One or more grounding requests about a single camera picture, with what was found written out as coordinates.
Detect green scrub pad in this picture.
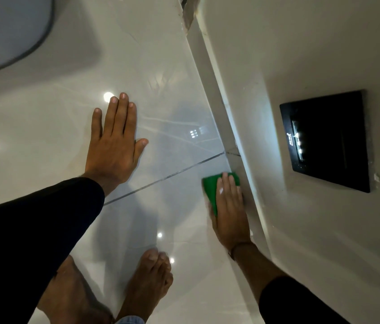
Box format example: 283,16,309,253
202,172,241,217

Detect person's left hand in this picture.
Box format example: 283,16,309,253
83,92,149,197

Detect thin wrist thread band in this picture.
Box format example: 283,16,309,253
228,241,255,261

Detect black flush plate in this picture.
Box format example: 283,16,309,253
279,90,371,194

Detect person's foot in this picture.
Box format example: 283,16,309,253
37,254,114,324
116,247,174,323

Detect person's right hand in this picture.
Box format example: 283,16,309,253
208,172,252,252

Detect person's left foot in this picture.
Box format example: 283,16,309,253
37,254,114,324

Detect person's right forearm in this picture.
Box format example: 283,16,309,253
230,242,351,324

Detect blue jeans hem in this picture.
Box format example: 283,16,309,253
115,315,145,324

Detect person's right foot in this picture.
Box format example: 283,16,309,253
116,247,174,323

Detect person's left forearm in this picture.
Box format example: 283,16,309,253
0,172,120,324

